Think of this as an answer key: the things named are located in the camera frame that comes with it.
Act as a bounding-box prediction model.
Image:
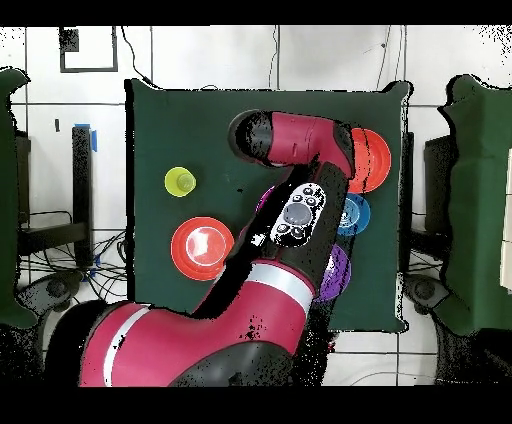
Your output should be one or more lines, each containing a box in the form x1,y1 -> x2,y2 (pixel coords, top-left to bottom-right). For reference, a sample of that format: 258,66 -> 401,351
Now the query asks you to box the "green cloth covered table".
0,67 -> 39,330
433,74 -> 512,337

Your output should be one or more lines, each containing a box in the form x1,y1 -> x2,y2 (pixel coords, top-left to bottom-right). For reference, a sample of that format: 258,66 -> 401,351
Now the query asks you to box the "black metal frame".
15,133 -> 89,257

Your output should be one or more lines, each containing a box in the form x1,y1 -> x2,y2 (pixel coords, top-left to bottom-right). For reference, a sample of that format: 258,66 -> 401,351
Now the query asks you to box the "dark green table cloth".
124,78 -> 413,335

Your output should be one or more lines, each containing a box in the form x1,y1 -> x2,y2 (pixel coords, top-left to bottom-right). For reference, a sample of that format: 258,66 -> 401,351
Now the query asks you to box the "yellow cup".
164,166 -> 198,198

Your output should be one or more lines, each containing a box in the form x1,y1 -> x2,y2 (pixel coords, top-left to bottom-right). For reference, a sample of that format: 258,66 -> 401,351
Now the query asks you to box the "large magenta bowl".
255,185 -> 277,213

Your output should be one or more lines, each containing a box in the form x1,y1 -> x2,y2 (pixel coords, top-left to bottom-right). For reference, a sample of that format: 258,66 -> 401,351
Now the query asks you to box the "black post with blue tape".
71,124 -> 98,268

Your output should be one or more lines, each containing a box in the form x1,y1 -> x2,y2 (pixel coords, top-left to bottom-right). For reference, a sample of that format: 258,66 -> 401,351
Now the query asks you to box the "black square floor frame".
58,25 -> 120,74

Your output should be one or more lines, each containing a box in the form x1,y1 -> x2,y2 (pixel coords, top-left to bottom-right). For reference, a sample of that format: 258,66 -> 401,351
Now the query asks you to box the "black pedestal foot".
17,271 -> 86,317
402,273 -> 451,315

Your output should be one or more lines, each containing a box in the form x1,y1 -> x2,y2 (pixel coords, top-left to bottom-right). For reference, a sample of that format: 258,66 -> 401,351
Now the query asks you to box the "black cable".
119,25 -> 155,87

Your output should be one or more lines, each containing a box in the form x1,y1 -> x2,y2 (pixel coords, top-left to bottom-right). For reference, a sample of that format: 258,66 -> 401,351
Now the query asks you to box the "orange bowl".
170,216 -> 236,282
347,127 -> 392,195

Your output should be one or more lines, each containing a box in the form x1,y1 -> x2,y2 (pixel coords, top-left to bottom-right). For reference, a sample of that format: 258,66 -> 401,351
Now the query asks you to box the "black box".
423,134 -> 455,235

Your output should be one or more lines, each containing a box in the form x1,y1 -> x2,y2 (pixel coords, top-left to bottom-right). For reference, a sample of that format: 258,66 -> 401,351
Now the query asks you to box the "purple bowl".
315,243 -> 352,302

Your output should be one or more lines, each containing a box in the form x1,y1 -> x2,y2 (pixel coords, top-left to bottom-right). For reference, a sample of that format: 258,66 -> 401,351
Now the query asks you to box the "straight-sided blue bowl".
336,192 -> 372,237

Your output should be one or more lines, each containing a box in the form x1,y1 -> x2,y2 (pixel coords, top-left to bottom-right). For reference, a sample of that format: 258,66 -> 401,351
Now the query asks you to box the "thin grey cable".
374,25 -> 392,92
268,25 -> 280,90

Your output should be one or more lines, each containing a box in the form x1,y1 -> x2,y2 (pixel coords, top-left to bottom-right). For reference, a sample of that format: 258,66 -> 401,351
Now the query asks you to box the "tangle of cables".
17,229 -> 133,305

